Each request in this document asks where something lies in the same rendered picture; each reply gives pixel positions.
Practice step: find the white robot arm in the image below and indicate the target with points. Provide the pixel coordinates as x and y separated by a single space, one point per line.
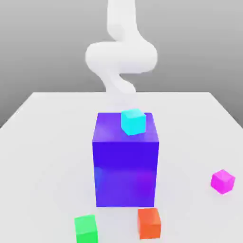
121 57

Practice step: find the small cyan cube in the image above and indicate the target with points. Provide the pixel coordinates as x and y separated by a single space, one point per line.
133 122

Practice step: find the small orange cube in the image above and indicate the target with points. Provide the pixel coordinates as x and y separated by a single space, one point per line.
149 224

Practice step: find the small green cube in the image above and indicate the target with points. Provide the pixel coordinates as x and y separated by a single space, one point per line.
86 229

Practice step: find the small magenta cube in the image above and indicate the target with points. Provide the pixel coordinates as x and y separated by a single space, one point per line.
222 182

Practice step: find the large purple box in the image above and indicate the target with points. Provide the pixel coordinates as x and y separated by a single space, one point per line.
125 170

